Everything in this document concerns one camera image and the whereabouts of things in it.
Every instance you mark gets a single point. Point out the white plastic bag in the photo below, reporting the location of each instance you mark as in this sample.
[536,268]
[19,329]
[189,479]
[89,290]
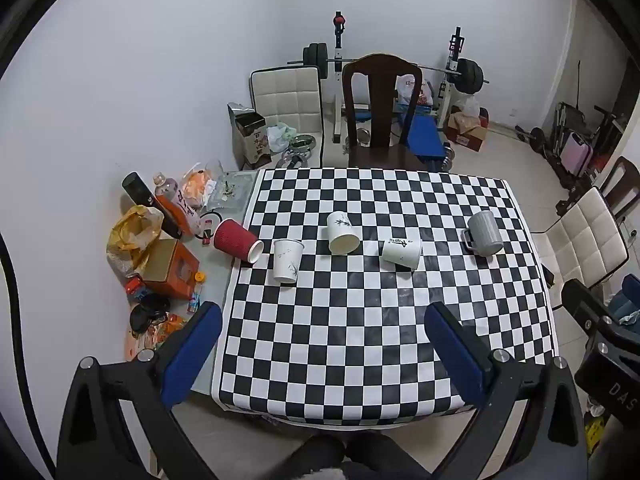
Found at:
[470,106]

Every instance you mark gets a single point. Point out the clear bag of orange snacks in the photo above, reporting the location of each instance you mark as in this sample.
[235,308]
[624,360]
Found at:
[197,185]

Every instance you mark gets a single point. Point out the pink suitcase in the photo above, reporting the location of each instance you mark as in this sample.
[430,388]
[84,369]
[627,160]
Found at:
[577,155]

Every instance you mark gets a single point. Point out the orange carton box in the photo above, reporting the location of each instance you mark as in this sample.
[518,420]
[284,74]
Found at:
[170,267]

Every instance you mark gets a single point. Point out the red ribbed paper cup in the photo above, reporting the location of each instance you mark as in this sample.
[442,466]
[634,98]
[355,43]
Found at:
[232,237]

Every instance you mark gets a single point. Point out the blue bench pad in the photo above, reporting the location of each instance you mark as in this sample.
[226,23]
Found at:
[425,135]

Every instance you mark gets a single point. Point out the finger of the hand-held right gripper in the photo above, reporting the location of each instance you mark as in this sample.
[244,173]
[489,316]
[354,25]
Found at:
[585,302]

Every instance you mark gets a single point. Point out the plastic bottle with red label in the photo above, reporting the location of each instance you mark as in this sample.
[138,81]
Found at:
[175,202]

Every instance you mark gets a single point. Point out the white paper cup leaf print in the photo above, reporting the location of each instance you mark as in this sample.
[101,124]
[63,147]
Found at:
[287,262]
[341,232]

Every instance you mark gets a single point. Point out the white padded chair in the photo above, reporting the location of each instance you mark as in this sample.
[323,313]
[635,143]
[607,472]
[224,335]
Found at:
[290,95]
[580,240]

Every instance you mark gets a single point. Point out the brown cardboard box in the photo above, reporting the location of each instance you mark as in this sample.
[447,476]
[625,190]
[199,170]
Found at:
[467,132]

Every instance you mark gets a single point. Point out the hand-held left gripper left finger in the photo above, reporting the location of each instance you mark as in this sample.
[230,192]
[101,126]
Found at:
[192,355]

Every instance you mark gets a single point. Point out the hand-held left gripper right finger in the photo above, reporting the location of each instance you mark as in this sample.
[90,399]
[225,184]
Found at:
[455,355]

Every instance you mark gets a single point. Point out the pale green cloth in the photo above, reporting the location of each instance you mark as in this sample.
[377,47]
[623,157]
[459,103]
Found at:
[279,136]

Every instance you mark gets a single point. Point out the black thermos bottle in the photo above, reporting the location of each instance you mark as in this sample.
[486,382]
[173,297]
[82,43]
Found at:
[150,200]

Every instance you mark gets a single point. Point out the dark blue cloth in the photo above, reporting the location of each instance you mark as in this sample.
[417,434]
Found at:
[630,295]

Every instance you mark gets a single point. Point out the dark wooden chair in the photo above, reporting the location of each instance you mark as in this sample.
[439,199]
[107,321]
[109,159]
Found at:
[380,110]
[625,180]

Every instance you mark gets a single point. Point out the metal bowls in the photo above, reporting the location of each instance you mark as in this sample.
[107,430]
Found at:
[300,147]

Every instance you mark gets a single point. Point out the white weight bench rack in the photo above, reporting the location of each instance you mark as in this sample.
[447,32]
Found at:
[338,85]

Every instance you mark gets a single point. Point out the white cup with dark lettering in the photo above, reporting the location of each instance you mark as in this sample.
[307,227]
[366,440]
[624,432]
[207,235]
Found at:
[400,252]

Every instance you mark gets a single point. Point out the yellow plastic bag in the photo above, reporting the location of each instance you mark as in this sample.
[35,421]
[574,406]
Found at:
[132,232]

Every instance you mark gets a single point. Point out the printed plastic bag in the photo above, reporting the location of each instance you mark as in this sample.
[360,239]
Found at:
[407,89]

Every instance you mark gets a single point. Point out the tall printed gift box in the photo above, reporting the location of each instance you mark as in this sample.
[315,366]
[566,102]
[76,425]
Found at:
[250,140]

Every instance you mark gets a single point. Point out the black folded exercise equipment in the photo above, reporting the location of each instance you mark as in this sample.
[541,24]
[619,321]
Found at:
[590,130]

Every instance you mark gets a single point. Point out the black dumbbell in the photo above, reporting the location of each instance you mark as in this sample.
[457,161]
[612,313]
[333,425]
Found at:
[532,139]

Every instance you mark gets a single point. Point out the clear plastic bag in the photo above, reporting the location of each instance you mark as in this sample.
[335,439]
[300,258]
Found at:
[232,190]

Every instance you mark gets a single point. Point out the black white checkered tablecloth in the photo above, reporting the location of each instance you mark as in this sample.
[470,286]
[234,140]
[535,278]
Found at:
[350,320]

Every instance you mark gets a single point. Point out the barbell with black plates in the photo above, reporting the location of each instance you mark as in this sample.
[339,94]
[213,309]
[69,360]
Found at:
[470,76]

